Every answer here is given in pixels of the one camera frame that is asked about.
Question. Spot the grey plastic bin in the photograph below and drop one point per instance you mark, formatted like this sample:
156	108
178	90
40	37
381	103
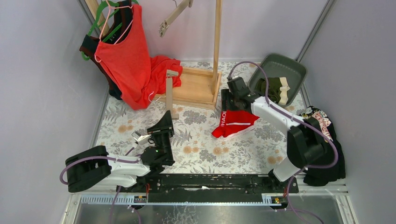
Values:
284	70

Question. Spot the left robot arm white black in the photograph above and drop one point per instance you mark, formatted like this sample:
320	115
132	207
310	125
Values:
97	167

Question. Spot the green plastic hanger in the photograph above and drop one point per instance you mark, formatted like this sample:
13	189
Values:
97	32

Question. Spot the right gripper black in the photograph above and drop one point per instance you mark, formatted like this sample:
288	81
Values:
230	99

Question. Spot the wooden clothes rack stand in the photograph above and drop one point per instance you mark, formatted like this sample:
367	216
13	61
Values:
199	87

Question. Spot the red tank top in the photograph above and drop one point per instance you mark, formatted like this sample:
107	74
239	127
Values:
129	65

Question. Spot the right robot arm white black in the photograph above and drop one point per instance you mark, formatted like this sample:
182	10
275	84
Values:
305	142

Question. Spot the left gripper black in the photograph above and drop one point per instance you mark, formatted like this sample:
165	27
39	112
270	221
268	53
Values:
162	132

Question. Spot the floral table cloth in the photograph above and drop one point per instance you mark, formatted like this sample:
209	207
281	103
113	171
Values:
195	150

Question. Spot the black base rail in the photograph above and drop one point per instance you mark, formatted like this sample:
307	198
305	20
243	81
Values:
214	188

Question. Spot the olive green underwear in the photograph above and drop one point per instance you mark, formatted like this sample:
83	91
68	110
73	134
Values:
278	88

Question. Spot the red underwear with white lettering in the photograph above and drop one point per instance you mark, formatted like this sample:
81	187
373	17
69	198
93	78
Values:
233	123

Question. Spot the pink wire hanger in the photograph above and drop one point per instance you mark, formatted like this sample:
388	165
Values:
122	15

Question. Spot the dark striped garment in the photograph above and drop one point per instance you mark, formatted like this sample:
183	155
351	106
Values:
89	47

